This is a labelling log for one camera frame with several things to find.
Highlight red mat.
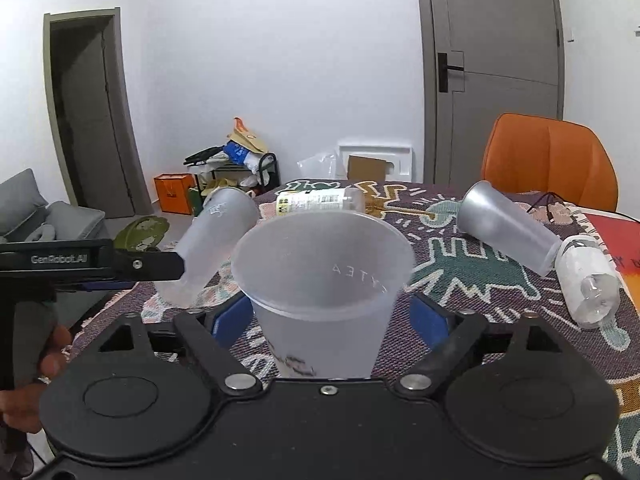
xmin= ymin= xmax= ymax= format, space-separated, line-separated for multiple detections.
xmin=581 ymin=212 xmax=640 ymax=287

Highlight orange paper bag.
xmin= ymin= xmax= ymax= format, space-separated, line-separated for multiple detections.
xmin=153 ymin=173 xmax=197 ymax=216

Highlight blue and white bag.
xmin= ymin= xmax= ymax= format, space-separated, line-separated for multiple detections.
xmin=221 ymin=140 xmax=262 ymax=172

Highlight brown cardboard pieces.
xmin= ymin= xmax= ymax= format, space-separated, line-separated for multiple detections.
xmin=227 ymin=117 xmax=267 ymax=154

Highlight orange chair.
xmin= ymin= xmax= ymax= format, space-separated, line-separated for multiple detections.
xmin=480 ymin=113 xmax=620 ymax=213

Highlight person's left hand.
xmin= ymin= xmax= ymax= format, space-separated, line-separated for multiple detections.
xmin=0 ymin=324 xmax=74 ymax=435

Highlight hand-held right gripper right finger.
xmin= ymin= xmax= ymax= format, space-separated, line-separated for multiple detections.
xmin=397 ymin=292 xmax=568 ymax=399

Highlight black cable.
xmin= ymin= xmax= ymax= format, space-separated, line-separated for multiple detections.
xmin=524 ymin=191 xmax=640 ymax=223

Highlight printed patterned tablecloth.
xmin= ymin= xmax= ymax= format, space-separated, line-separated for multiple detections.
xmin=67 ymin=179 xmax=640 ymax=480

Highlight black door handle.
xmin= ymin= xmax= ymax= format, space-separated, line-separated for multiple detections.
xmin=437 ymin=52 xmax=465 ymax=93

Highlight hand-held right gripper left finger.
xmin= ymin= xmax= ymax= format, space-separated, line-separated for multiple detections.
xmin=97 ymin=293 xmax=264 ymax=397

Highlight clear plastic bag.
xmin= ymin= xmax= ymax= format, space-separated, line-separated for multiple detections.
xmin=297 ymin=152 xmax=342 ymax=184

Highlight grey door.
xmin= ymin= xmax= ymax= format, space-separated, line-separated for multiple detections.
xmin=415 ymin=0 xmax=567 ymax=184

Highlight grey sofa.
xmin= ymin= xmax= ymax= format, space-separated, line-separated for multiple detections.
xmin=0 ymin=168 xmax=115 ymax=333

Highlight dark open doorway frame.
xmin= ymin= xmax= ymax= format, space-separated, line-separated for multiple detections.
xmin=42 ymin=7 xmax=152 ymax=220

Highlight brown cardboard box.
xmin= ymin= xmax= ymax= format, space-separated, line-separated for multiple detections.
xmin=347 ymin=155 xmax=394 ymax=181

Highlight frosted plastic cup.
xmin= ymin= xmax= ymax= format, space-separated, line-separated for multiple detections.
xmin=231 ymin=211 xmax=416 ymax=380
xmin=152 ymin=186 xmax=262 ymax=309
xmin=457 ymin=180 xmax=564 ymax=276

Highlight white foam packaging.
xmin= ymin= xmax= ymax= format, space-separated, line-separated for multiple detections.
xmin=337 ymin=140 xmax=414 ymax=182

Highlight clear bottle white label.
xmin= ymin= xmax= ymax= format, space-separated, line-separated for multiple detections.
xmin=275 ymin=186 xmax=366 ymax=219

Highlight black storage rack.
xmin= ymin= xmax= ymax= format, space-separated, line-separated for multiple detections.
xmin=196 ymin=152 xmax=281 ymax=199

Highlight white plastic bottle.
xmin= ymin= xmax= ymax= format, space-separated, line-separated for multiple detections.
xmin=554 ymin=234 xmax=624 ymax=330

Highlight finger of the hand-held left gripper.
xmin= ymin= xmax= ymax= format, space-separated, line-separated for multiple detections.
xmin=112 ymin=250 xmax=186 ymax=283

